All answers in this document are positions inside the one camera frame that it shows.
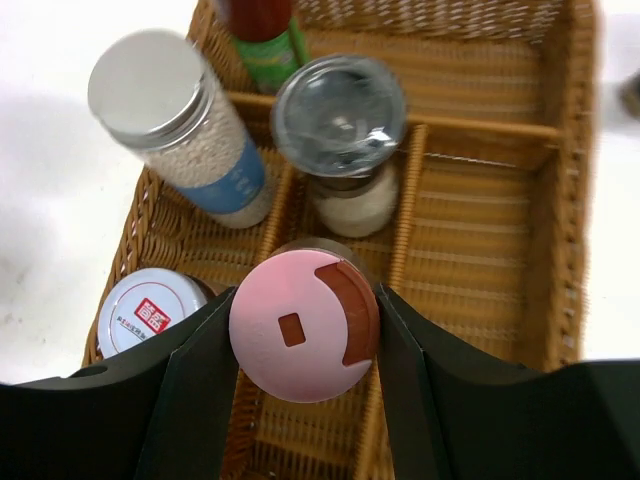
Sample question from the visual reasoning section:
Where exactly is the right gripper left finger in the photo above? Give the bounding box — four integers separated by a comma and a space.
1, 288, 238, 479

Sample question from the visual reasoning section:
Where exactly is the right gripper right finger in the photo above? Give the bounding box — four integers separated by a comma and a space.
376, 285, 639, 479

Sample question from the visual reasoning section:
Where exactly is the clear-top salt grinder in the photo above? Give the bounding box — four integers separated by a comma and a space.
271, 54, 407, 238

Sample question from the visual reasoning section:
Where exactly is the silver-lid white granule jar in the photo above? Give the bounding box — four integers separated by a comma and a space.
87, 29, 273, 229

